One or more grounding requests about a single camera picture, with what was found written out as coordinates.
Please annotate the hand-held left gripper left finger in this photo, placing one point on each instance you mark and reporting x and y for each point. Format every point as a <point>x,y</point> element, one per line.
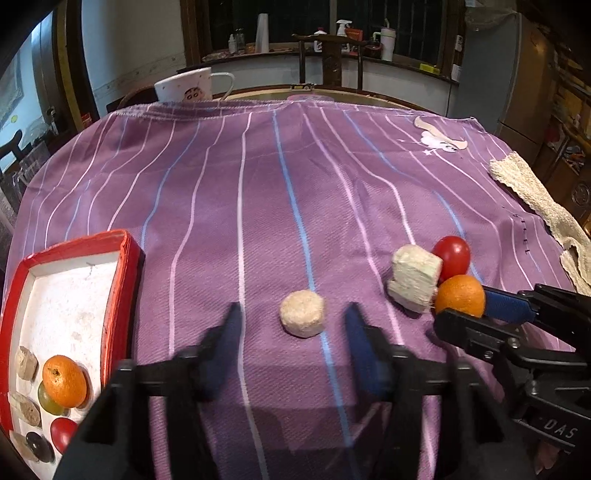
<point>224,350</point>

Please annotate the large beige porous chunk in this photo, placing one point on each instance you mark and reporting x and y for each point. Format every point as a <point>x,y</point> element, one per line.
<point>413,277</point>

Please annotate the yellow sponge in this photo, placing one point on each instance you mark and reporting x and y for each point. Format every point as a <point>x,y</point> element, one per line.
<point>428,68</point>

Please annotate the dark glass jar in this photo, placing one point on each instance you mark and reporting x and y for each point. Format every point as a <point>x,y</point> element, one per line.
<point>240,40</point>

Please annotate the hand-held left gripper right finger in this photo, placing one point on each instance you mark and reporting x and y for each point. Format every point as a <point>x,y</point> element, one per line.
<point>364,355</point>

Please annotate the white tumbler with straw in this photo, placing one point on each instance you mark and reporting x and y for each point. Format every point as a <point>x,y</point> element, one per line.
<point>385,44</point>

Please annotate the red tomato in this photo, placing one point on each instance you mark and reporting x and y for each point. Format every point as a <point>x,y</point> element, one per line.
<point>455,254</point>
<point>62,434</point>

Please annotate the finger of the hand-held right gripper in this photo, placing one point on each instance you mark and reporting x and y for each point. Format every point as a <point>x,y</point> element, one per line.
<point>471,334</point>
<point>508,305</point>

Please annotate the grey refrigerator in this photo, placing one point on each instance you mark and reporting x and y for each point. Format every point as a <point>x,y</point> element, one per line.
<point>498,78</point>

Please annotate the white cartoon mug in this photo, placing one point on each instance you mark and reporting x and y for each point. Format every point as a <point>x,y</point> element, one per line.
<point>180,85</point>

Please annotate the dark round pot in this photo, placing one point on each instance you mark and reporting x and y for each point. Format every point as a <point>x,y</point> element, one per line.
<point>373,50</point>

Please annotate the red cardboard tray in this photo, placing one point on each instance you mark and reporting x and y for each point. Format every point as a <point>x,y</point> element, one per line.
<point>69,295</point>

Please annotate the round beige porous chunk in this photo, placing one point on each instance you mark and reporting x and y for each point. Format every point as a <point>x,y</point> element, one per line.
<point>302,314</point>

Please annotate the purple striped cloth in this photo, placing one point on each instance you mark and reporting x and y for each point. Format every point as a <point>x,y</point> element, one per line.
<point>277,184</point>

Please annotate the wooden cabinet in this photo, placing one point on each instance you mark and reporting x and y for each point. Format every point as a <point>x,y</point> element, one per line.
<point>568,161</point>

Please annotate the small red box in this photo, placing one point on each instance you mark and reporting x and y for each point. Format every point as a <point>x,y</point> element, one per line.
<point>354,35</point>

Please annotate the cream terry towel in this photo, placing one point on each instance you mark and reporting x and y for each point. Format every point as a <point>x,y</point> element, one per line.
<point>554,217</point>

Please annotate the orange mandarin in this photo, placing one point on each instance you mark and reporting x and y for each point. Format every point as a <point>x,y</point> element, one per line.
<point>64,381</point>
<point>459,295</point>

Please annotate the green plum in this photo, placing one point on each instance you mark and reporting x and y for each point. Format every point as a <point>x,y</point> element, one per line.
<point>46,402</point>

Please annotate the white spray bottle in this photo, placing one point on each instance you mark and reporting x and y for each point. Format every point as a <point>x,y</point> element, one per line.
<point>342,28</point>

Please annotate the white paper roll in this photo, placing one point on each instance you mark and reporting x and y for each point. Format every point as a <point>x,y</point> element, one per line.
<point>262,32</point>

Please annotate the dark purple plum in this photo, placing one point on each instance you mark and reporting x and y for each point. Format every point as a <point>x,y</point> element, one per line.
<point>39,447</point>

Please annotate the dark wooden chair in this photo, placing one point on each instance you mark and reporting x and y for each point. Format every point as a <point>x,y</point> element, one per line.
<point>331,67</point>

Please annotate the small white bottle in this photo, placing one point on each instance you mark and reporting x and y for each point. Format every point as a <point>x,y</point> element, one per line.
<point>232,45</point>

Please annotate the dark wooden armchair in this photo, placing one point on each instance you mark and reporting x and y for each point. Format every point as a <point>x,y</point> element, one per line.
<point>11,147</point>

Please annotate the wall poster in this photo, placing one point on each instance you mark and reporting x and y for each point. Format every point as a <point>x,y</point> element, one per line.
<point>11,97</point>

